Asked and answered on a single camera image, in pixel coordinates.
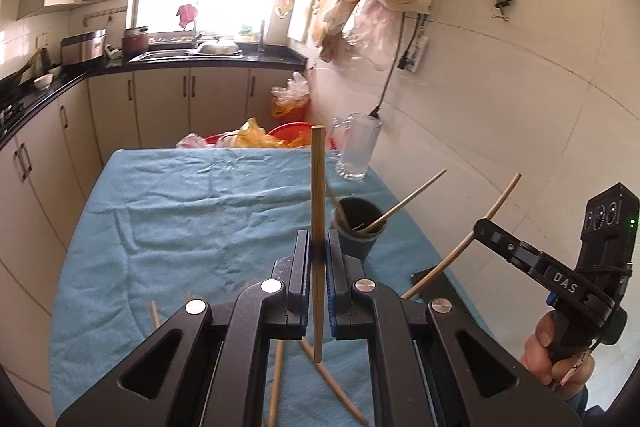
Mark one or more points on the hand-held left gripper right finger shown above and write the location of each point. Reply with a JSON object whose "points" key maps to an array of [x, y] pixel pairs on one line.
{"points": [[332, 277]]}

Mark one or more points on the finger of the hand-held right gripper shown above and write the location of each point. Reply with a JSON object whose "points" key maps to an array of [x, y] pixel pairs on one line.
{"points": [[510, 249]]}

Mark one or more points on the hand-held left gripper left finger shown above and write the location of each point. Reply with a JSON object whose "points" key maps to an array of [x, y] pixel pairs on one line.
{"points": [[300, 277]]}

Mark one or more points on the dark grey utensil holder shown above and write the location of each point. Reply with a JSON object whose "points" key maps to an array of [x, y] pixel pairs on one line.
{"points": [[356, 244]]}

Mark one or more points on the wooden chopstick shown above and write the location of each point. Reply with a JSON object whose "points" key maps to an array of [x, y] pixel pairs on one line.
{"points": [[316, 182], [340, 392], [447, 259], [276, 382], [156, 314], [405, 202], [336, 202]]}

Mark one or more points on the person's right hand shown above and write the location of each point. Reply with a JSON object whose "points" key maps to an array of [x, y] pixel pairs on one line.
{"points": [[537, 352]]}

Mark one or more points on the blue towel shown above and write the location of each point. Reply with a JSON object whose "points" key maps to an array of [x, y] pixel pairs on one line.
{"points": [[200, 217]]}

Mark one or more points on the clear glass mug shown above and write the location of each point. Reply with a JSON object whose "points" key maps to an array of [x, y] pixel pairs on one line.
{"points": [[357, 142]]}

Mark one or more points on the red plastic basin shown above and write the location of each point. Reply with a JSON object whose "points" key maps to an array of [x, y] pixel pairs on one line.
{"points": [[300, 132]]}

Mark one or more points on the yellow plastic bag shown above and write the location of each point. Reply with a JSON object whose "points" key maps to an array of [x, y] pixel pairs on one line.
{"points": [[252, 134]]}

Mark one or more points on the pink plastic bag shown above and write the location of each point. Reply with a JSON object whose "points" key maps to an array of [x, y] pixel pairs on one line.
{"points": [[192, 141]]}

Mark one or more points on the orange bin with plastic bag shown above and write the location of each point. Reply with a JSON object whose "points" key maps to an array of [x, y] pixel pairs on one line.
{"points": [[290, 99]]}

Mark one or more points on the beige base cabinets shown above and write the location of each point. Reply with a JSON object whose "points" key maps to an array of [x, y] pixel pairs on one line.
{"points": [[160, 107]]}

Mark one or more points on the metal lid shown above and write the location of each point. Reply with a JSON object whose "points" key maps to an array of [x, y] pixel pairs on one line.
{"points": [[219, 48]]}

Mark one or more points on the steel faucet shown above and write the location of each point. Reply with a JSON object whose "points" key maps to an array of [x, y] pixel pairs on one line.
{"points": [[261, 37]]}

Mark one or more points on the hanging clear plastic bags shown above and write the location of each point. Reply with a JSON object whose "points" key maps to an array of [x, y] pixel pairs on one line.
{"points": [[360, 27]]}

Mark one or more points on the white cutting board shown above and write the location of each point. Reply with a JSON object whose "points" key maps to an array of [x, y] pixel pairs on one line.
{"points": [[300, 17]]}

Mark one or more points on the steel sink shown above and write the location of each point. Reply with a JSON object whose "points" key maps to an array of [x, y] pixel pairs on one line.
{"points": [[160, 55]]}

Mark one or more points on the red hanging cloth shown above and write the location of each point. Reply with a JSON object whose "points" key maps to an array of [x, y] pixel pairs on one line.
{"points": [[186, 14]]}

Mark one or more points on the brown cooking pot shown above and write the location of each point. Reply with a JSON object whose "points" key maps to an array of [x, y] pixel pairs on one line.
{"points": [[136, 42]]}

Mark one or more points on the black countertop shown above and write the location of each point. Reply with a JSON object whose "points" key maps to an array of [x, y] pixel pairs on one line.
{"points": [[100, 69]]}

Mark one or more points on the silver rice cooker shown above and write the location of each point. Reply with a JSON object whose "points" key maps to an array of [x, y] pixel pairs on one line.
{"points": [[82, 47]]}

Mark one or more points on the white bowl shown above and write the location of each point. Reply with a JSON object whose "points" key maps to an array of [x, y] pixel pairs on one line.
{"points": [[43, 81]]}

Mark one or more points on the gas stove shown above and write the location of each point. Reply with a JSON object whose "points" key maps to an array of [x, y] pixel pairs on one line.
{"points": [[10, 112]]}

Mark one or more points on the black wok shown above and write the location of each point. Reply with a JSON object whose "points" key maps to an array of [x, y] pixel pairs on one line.
{"points": [[27, 67]]}

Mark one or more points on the wall power strip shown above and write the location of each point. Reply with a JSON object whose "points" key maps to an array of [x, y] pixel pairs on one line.
{"points": [[416, 53]]}

